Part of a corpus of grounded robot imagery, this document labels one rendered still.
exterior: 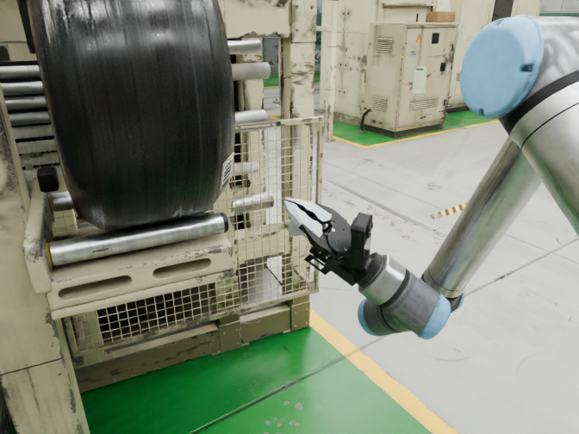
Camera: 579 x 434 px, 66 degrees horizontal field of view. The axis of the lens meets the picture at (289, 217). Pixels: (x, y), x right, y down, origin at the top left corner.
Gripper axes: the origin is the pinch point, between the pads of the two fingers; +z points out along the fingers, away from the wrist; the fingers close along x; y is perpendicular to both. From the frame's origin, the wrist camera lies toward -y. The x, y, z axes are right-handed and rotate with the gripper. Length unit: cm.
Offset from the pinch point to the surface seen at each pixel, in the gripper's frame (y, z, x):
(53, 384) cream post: 55, 17, -37
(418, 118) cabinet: 228, -94, 427
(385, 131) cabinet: 252, -72, 400
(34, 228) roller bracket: 23.2, 34.9, -22.6
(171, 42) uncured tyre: -14.1, 30.0, -1.2
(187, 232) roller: 19.1, 12.7, -6.6
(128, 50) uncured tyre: -12.5, 33.4, -6.3
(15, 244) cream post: 29, 37, -25
